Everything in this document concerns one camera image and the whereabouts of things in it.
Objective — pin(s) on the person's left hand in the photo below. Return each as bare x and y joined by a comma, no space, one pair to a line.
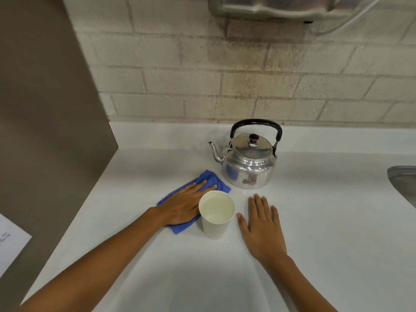
180,207

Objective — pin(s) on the person's left forearm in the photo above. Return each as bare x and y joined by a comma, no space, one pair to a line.
97,266

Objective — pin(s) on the stainless steel sink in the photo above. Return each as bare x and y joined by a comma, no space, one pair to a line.
406,181

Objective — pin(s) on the blue cloth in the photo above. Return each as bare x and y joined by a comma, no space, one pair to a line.
213,178

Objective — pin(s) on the person's right hand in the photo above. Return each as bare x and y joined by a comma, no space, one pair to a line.
263,233

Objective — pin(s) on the grey-brown cabinet side panel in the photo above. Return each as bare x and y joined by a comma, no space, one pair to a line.
48,94

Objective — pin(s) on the person's right forearm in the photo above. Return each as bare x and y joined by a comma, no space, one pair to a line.
299,289

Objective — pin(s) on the white paper cup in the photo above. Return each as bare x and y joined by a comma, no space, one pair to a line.
216,232

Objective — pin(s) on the white printed paper sheet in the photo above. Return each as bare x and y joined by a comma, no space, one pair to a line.
11,243

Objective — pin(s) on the white countertop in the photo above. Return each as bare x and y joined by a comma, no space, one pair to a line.
325,240

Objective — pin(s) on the stainless steel wall dispenser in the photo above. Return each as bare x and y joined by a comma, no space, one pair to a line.
276,8

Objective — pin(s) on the silver metal kettle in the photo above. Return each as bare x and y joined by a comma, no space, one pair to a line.
250,168

